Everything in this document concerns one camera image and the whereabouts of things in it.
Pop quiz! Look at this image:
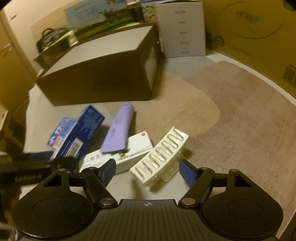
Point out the white ampoule tray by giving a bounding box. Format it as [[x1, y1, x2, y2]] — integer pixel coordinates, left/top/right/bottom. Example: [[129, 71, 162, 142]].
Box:
[[129, 127, 189, 188]]

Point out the blue white lotion box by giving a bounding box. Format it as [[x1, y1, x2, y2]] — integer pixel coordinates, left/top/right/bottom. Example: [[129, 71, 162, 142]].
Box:
[[51, 105, 105, 160]]

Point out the purple tube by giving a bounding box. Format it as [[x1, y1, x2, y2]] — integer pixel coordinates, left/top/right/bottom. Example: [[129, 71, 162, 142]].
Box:
[[100, 103, 134, 153]]

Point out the white ointment box green plant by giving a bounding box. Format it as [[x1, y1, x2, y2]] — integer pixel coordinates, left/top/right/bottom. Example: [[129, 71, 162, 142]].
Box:
[[79, 131, 153, 174]]

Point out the blue toothpaste box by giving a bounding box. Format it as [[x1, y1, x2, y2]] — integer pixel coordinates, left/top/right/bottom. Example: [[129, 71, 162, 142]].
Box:
[[47, 117, 76, 150]]

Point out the wooden cabinet door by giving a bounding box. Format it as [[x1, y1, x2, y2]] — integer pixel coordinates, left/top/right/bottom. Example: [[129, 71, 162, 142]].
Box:
[[1, 10, 36, 111]]

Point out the brown open shoebox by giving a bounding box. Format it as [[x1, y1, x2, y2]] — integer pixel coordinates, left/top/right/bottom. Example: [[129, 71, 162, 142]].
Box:
[[36, 24, 162, 106]]

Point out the upper black food bowl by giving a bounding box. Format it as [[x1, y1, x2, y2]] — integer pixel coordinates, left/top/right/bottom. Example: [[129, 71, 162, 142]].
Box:
[[33, 30, 78, 69]]

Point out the white printed carton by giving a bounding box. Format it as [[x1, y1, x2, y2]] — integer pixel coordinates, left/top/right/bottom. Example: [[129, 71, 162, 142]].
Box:
[[155, 1, 206, 58]]

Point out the large tan cardboard box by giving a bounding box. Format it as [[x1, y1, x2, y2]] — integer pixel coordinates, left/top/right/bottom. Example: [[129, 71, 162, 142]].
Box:
[[202, 1, 296, 96]]

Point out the green pure milk carton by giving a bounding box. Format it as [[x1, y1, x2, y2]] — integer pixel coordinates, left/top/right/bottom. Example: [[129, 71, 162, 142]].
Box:
[[64, 1, 144, 41]]

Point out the black bag with cords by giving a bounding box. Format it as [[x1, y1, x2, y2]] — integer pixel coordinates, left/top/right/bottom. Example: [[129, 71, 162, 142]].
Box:
[[36, 26, 69, 53]]

